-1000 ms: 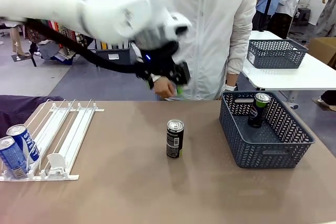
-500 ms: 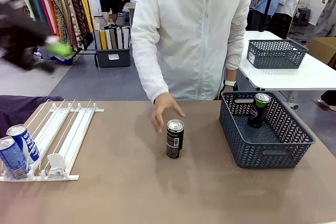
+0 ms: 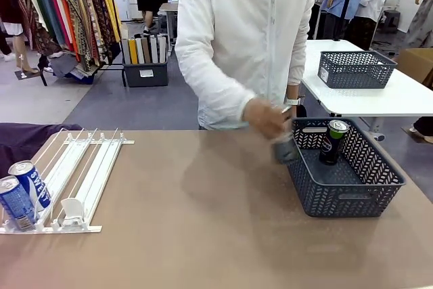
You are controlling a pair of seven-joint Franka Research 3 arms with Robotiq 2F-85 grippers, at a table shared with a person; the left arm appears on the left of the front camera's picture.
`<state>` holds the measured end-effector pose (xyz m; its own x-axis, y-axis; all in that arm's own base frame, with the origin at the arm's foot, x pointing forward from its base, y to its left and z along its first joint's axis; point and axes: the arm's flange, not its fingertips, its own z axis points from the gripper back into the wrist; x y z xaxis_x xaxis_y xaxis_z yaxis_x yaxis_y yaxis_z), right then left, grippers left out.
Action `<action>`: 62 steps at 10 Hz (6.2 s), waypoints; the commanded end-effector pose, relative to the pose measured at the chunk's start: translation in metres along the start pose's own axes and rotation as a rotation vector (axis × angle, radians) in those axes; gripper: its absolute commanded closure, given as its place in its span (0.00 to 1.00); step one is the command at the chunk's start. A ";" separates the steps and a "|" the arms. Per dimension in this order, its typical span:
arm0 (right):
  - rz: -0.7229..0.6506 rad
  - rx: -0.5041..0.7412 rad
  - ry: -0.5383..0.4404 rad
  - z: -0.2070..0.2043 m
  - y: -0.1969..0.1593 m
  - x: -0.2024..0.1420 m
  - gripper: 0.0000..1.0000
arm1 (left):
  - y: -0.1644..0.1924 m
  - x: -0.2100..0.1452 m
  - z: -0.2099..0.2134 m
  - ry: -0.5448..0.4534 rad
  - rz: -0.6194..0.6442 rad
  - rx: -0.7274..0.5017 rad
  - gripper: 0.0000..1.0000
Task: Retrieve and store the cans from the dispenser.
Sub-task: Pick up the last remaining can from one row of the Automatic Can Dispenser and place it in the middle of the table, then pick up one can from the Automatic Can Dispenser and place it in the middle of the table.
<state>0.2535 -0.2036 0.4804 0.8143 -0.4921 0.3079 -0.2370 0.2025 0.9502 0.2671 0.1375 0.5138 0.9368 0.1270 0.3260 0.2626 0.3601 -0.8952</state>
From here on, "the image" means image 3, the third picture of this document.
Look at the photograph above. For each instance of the white fabric roll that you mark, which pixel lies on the white fabric roll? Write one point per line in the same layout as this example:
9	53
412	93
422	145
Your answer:
154	49
162	49
139	50

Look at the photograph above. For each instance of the dark purple cloth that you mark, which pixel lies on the dark purple cloth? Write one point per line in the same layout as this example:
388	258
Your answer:
20	143

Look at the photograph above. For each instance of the brown fabric roll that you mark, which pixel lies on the brown fabric roll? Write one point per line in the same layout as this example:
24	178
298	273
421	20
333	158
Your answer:
145	50

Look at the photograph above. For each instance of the brown cardboard box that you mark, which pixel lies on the brown cardboard box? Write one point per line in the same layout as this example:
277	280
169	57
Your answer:
416	62

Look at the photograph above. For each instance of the black clothes rack frame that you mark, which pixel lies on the black clothes rack frame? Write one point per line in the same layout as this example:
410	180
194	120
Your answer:
116	65

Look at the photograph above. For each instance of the yellow hanging garment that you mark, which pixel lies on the yellow hanging garment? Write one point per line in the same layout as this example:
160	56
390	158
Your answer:
109	1

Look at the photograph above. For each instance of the dark patterned hanging garment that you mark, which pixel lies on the dark patterned hanging garment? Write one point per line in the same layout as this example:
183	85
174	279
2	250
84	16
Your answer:
98	15

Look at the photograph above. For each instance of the person's right hand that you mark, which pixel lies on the person's right hand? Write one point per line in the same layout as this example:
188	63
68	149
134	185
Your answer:
264	118

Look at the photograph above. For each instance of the bare mannequin legs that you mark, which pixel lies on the bare mannequin legs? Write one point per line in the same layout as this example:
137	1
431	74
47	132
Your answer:
21	52

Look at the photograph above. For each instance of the grey background desk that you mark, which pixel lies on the grey background desk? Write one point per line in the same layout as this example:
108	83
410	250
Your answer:
169	9

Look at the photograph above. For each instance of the green hanging garment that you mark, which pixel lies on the green hanging garment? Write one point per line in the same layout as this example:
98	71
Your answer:
40	1

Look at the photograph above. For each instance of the person in white jacket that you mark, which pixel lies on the person in white jacket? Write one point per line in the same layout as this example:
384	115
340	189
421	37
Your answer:
236	32

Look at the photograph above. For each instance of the white wristband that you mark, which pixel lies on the white wristband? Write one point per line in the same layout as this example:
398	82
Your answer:
292	101

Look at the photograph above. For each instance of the white dispenser pusher paddle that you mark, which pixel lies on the white dispenser pusher paddle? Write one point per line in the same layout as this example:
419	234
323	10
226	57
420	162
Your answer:
72	207

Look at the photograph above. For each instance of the olive patterned hanging garment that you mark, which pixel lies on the olive patterned hanging garment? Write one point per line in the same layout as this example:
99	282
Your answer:
78	28

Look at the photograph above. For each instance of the grey cloth pile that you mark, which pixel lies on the grey cloth pile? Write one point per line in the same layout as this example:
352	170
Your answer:
64	65

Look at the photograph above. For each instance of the seated person's dark leg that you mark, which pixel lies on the seated person's dark leg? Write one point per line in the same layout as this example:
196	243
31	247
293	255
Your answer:
424	126

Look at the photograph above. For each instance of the black mannequin stand pole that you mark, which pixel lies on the black mannequin stand pole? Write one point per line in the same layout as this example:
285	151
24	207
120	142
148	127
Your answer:
346	4

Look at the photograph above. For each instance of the brown patterned hanging garment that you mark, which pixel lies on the brown patterned hanging garment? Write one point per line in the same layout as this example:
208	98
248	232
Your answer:
32	21

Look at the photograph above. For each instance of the grey storage bin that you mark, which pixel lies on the grey storage bin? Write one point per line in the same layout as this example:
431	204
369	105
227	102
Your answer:
145	76

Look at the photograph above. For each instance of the orange hanging garment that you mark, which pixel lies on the orange hanging garment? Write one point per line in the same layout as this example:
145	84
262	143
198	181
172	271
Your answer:
70	35

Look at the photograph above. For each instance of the grey basket with white label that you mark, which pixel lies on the grey basket with white label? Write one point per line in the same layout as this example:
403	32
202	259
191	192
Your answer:
355	72

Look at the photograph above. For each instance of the black plastic stool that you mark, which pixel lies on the black plastic stool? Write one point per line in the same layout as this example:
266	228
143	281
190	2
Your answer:
392	20

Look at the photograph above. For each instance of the pink hanging garment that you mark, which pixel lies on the pink hanging garment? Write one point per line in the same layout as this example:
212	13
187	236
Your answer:
55	8

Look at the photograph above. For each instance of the person's left forearm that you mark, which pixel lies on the person's left forearm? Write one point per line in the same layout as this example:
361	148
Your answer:
293	90

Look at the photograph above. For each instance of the person's right forearm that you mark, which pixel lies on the person's right forearm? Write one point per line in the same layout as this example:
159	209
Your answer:
226	96

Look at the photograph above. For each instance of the black Pepsi can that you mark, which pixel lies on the black Pepsi can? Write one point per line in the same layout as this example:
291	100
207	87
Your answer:
333	147
285	150

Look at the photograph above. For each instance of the mannequin in grey dress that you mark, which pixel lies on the mannequin in grey dress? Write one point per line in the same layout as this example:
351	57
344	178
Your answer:
421	21

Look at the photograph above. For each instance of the grey plastic woven basket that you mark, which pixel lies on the grey plastic woven basket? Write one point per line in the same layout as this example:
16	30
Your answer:
338	197

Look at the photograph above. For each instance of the white side table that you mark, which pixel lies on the white side table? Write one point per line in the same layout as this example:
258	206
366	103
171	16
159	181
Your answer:
372	99

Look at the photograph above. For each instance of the blue Pocari Sweat can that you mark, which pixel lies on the blue Pocari Sweat can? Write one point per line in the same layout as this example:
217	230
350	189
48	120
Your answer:
34	184
17	204

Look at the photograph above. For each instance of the small white air purifier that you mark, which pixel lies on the small white air purifier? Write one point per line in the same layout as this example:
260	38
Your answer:
121	6

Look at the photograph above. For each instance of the yellow fabric roll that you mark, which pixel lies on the yellow fabric roll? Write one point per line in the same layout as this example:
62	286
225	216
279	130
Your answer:
133	52

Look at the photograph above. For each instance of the grey fabric roll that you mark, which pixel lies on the grey fabric roll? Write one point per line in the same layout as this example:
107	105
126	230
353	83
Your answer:
126	52

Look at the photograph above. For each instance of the person's left hand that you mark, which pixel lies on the person's left hand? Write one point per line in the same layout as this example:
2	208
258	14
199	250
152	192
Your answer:
293	110

